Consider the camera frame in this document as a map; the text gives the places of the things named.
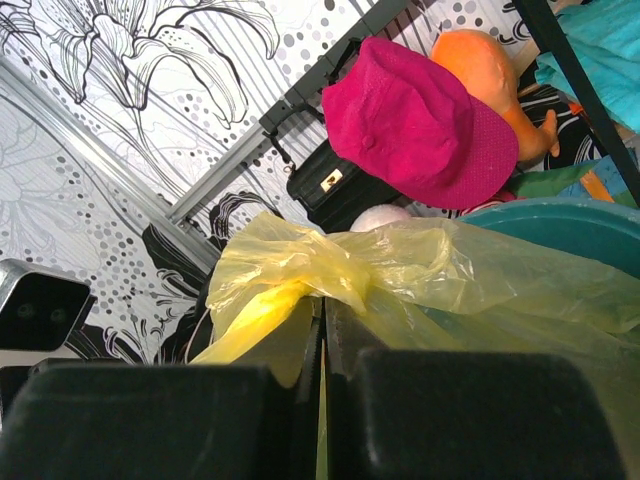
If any white lamb plush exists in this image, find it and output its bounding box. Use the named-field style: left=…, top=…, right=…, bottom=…
left=350, top=204, right=411, bottom=232

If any teal folded cloth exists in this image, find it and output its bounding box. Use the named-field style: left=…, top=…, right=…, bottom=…
left=557, top=1, right=639, bottom=133

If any magenta fuzzy bag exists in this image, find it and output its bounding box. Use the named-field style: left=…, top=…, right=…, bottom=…
left=321, top=37, right=519, bottom=210

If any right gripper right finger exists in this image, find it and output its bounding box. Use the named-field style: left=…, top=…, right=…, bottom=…
left=325, top=300, right=625, bottom=479

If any rainbow striped cloth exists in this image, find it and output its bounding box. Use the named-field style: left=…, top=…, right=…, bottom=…
left=508, top=156, right=638, bottom=209

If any yellow trash bag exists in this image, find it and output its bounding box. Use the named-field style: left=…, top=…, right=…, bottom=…
left=197, top=213, right=639, bottom=453

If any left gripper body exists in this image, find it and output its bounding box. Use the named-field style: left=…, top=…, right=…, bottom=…
left=0, top=357, right=121, bottom=426

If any teal trash bin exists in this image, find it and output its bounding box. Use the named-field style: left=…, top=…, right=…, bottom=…
left=460, top=197, right=640, bottom=278

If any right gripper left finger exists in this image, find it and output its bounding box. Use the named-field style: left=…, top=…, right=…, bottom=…
left=1, top=299, right=321, bottom=479

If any black shelf rack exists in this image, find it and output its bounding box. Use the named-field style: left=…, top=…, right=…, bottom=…
left=513, top=0, right=639, bottom=205

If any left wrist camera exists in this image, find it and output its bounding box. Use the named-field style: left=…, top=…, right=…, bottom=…
left=1, top=258, right=97, bottom=352

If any orange plush toy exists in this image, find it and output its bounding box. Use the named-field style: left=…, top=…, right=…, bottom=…
left=431, top=29, right=560, bottom=162

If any black leather handbag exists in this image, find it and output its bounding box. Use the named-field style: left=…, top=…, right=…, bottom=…
left=265, top=103, right=401, bottom=233

